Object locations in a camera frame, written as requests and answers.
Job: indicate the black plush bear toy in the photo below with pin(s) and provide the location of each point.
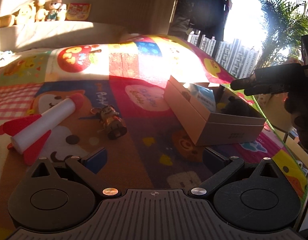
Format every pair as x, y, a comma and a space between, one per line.
237, 107

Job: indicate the red white foam rocket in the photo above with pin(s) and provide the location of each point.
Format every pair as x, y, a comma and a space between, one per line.
29, 134

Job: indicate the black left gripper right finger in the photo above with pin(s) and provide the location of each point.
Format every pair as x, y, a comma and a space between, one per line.
224, 170

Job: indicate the beige cardboard box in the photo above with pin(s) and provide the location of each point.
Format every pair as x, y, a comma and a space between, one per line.
206, 128

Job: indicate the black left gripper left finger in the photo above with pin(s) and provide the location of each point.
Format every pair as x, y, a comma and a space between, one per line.
85, 169

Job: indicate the white chair with clothes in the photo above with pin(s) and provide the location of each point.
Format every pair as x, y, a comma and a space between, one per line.
272, 106

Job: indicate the colourful cartoon play mat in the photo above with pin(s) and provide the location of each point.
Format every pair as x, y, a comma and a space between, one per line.
154, 165

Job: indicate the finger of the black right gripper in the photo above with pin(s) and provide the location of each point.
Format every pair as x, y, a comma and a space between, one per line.
270, 80

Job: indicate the yellow plush toy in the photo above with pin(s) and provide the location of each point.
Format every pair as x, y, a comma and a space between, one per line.
32, 12

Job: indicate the pink picture card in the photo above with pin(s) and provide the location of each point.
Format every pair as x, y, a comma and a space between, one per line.
78, 11

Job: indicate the blue white snack bag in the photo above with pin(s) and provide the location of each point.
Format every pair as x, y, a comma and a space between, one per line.
204, 95

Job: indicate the green potted palm plant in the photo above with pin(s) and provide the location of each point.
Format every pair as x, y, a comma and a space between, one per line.
285, 22

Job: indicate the small wind-up robot toy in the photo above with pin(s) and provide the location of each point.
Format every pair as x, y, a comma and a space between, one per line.
110, 119

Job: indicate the teddy bear with blue outfit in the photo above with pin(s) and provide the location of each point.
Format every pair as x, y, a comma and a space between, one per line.
53, 7

